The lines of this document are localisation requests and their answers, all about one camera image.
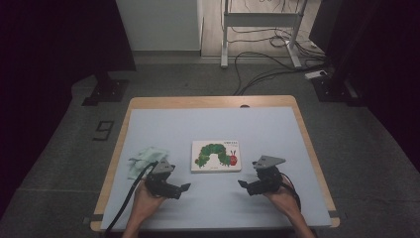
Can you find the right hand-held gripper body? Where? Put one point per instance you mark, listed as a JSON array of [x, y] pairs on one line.
[[269, 178]]

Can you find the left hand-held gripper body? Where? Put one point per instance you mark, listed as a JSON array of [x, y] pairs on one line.
[[160, 181]]

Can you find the light green cloth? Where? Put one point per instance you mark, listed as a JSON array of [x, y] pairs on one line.
[[145, 158]]

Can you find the white caterpillar picture book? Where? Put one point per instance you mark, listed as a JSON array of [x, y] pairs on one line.
[[214, 153]]

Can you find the person's right hand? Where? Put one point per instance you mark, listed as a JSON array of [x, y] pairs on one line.
[[284, 198]]

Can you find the person's left hand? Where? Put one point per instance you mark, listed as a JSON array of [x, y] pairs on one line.
[[145, 205]]

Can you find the white table mat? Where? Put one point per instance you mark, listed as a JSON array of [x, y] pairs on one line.
[[214, 125]]

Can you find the black tape strip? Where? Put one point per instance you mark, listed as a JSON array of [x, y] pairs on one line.
[[96, 217], [334, 214]]

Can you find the black stand base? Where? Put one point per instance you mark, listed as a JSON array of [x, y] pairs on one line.
[[330, 89], [107, 91]]

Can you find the white power strip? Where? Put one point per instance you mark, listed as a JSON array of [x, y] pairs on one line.
[[315, 74]]

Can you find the white partition panel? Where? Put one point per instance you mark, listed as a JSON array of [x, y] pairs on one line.
[[158, 26]]

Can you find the dark curtain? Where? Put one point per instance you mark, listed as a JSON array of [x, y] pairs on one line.
[[49, 49], [389, 49]]

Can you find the white desk frame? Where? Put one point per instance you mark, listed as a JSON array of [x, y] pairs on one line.
[[261, 20]]

